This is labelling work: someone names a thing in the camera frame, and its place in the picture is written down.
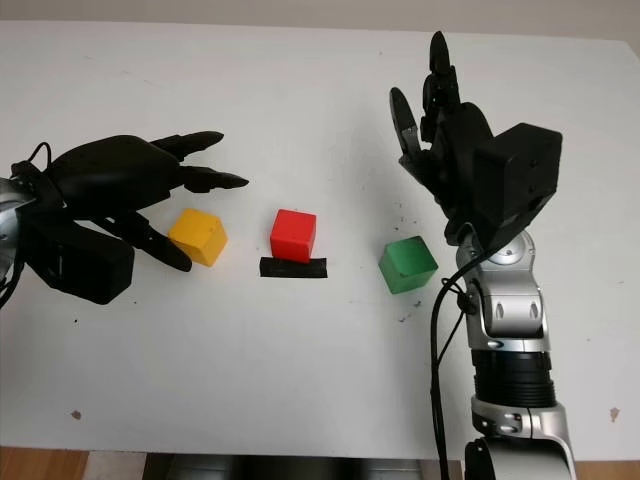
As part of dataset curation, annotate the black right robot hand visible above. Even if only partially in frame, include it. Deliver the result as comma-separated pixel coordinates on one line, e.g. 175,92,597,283
388,30,501,247

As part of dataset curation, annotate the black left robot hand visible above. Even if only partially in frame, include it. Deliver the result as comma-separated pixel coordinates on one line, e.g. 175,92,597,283
49,131,250,274

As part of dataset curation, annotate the yellow cube block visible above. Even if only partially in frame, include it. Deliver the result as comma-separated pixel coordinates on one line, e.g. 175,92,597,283
167,207,230,267

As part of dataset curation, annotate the green cube block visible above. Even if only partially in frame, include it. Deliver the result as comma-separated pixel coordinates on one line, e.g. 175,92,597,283
378,235,440,295

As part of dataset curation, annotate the red cube block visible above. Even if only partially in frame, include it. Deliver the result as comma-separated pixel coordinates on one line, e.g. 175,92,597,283
269,208,318,264

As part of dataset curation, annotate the black tape strip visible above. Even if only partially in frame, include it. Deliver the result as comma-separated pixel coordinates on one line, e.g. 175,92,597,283
259,256,329,281

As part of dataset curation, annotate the dark robot torso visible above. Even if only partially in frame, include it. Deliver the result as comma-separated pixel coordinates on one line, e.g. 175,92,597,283
144,452,464,480

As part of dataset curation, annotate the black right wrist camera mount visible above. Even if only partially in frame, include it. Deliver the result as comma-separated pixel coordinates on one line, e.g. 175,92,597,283
472,122,564,249

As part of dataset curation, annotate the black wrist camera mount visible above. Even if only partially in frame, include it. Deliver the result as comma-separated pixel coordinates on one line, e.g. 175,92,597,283
472,122,564,249
28,218,137,306

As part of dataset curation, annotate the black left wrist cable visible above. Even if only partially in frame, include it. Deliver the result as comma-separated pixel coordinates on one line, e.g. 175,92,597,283
0,141,55,311

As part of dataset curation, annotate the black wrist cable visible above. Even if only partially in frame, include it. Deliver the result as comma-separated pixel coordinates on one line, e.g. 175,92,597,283
0,141,55,311
428,249,482,480

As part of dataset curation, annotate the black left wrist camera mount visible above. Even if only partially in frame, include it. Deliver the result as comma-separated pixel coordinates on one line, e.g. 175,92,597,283
28,218,137,306

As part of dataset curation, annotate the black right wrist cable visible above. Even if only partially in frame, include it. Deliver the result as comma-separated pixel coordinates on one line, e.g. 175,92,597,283
428,249,482,480

